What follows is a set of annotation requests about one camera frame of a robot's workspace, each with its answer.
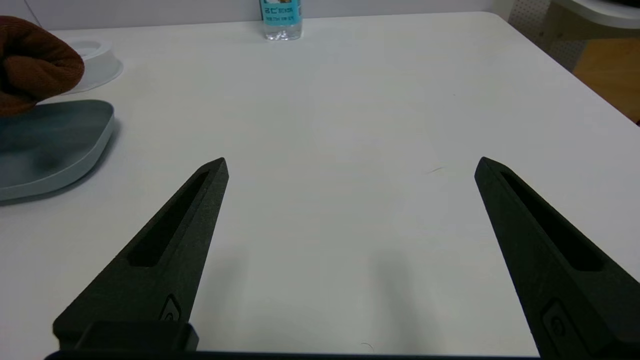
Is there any white round plastic container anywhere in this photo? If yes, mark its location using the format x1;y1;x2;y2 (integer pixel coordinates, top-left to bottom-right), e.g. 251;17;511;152
60;36;124;95

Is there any brown towel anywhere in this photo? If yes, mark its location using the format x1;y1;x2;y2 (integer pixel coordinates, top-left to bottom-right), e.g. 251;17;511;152
0;15;85;117

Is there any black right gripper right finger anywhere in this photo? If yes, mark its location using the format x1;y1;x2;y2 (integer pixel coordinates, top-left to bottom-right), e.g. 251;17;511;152
474;156;640;360

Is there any white side table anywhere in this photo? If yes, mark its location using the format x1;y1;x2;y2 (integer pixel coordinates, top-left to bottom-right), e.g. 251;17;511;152
552;0;640;30

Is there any clear water bottle blue label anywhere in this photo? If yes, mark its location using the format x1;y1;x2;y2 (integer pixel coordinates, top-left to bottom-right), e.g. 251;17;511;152
258;0;303;41

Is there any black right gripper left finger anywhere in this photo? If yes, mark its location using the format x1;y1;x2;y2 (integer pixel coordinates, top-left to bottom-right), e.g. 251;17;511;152
52;157;230;352

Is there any grey rounded rectangular dish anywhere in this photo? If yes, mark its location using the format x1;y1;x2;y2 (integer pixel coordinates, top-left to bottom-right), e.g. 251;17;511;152
0;99;115;202

